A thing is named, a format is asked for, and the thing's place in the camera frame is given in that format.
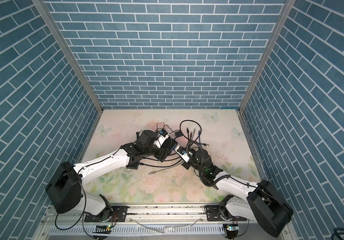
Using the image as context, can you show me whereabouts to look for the black ethernet cable gold plug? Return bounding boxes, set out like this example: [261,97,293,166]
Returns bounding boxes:
[138,119,210,168]

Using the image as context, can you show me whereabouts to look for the grey ethernet cable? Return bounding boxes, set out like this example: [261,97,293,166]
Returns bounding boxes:
[147,127,196,176]

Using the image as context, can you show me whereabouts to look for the black network switch blue ports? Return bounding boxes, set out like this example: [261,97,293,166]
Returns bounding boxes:
[126,162,139,170]

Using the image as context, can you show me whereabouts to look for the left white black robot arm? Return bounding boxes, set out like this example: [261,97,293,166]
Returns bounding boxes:
[46,130,178,222]

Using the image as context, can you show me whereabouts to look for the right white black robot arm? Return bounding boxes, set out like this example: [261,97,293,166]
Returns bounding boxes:
[175,147,294,238]

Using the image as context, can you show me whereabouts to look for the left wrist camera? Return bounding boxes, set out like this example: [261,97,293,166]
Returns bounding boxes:
[154,129,169,149]

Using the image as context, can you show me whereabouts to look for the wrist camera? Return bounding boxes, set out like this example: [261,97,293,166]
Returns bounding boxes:
[175,146,191,163]
[154,129,169,149]

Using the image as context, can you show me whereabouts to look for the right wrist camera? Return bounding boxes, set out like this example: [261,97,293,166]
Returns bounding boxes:
[175,146,191,163]

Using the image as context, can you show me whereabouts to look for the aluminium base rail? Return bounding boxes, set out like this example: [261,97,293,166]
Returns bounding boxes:
[32,202,299,240]

